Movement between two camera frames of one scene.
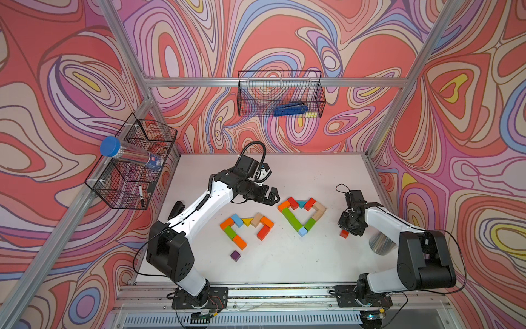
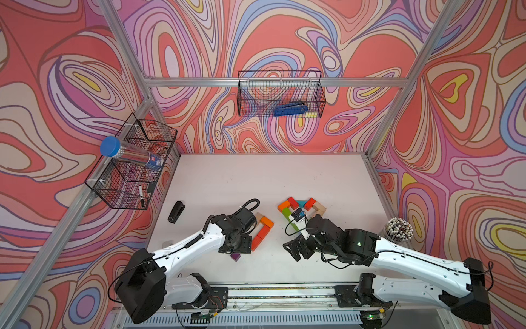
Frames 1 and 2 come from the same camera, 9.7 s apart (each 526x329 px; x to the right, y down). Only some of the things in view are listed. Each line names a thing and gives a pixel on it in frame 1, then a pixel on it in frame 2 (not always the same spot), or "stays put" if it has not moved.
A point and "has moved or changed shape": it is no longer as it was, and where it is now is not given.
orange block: x=267 y=221 stays put
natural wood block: x=319 y=208 stays put
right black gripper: x=342 y=222 to x=300 y=242
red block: x=292 y=203 stays put
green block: x=290 y=217 stays put
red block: x=309 y=203 stays put
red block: x=344 y=234 has moved or changed shape
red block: x=264 y=232 stays put
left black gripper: x=262 y=198 to x=246 y=247
